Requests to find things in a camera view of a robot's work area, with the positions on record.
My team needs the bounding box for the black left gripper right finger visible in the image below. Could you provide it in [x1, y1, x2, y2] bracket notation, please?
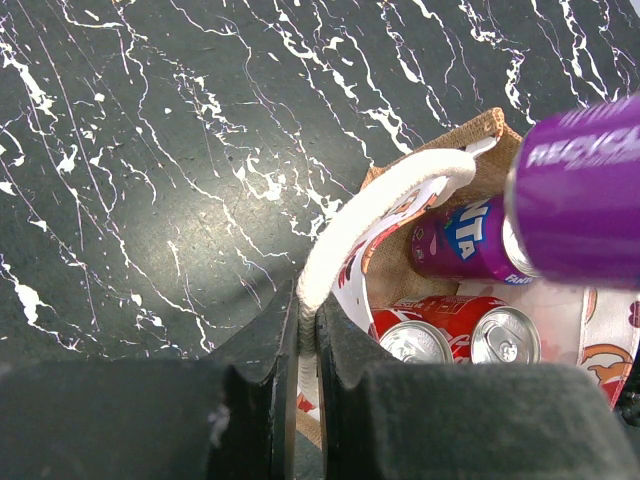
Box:
[316, 299, 639, 479]

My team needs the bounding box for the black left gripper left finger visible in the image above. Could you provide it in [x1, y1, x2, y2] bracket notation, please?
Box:
[1, 281, 298, 479]

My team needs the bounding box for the red Coca-Cola can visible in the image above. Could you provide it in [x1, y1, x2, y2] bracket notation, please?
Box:
[369, 308, 454, 364]
[393, 295, 541, 364]

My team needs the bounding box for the patterned canvas tote bag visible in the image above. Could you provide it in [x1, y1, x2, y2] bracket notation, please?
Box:
[296, 107, 639, 444]

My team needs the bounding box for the purple Fanta can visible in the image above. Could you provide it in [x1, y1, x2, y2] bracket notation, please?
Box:
[504, 95, 639, 290]
[410, 195, 538, 285]

